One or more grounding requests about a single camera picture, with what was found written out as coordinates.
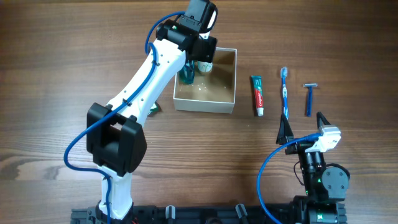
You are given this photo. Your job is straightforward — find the green white soap packet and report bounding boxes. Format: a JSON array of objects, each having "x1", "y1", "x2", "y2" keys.
[{"x1": 148, "y1": 102, "x2": 161, "y2": 116}]

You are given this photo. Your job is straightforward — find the colgate toothpaste tube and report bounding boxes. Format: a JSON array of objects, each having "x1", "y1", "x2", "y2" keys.
[{"x1": 251, "y1": 75, "x2": 264, "y2": 116}]

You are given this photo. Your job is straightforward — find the white floral lotion tube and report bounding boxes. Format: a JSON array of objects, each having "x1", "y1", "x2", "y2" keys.
[{"x1": 197, "y1": 61, "x2": 213, "y2": 73}]

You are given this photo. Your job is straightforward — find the white cardboard box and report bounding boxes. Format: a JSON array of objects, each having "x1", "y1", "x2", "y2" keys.
[{"x1": 173, "y1": 47, "x2": 238, "y2": 114}]

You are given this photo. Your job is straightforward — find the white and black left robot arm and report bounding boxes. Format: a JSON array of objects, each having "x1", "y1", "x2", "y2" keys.
[{"x1": 86, "y1": 0, "x2": 218, "y2": 223}]

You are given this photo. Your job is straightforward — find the black mounting rail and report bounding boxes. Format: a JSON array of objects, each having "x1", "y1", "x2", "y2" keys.
[{"x1": 70, "y1": 203, "x2": 346, "y2": 224}]

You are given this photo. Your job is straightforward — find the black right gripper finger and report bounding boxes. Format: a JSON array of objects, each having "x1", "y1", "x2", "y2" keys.
[
  {"x1": 276, "y1": 114, "x2": 294, "y2": 145},
  {"x1": 317, "y1": 111, "x2": 330, "y2": 129}
]

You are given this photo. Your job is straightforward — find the blue disposable razor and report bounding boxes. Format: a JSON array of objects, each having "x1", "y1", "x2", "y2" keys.
[{"x1": 303, "y1": 83, "x2": 318, "y2": 117}]

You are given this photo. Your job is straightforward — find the teal mouthwash bottle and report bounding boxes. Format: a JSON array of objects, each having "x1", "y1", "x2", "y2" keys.
[{"x1": 178, "y1": 60, "x2": 195, "y2": 85}]

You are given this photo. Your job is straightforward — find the blue toothbrush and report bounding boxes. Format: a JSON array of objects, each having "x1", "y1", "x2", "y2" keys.
[{"x1": 280, "y1": 67, "x2": 289, "y2": 119}]

